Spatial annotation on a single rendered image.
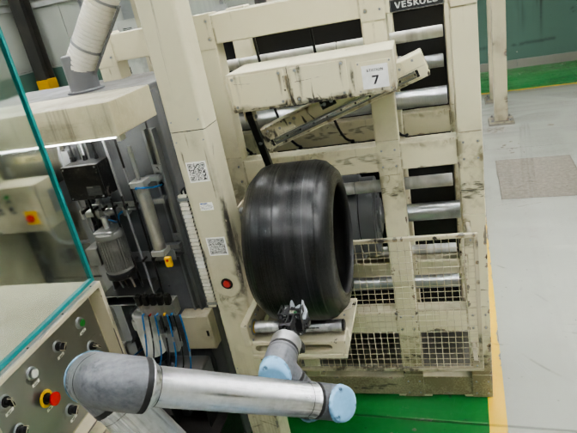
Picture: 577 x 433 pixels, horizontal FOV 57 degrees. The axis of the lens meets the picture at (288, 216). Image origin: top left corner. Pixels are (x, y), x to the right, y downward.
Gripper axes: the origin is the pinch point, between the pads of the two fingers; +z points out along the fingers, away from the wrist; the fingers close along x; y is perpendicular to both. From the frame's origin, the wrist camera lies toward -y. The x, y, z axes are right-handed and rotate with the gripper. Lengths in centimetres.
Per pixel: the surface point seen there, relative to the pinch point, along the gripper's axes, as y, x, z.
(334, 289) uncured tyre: 4.7, -11.1, 3.8
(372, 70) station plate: 66, -27, 45
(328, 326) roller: -15.9, -4.9, 12.3
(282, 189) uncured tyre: 36.7, 2.9, 14.1
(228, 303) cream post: -9.8, 34.4, 19.8
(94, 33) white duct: 94, 74, 47
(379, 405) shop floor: -106, -10, 71
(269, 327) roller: -15.9, 17.3, 12.4
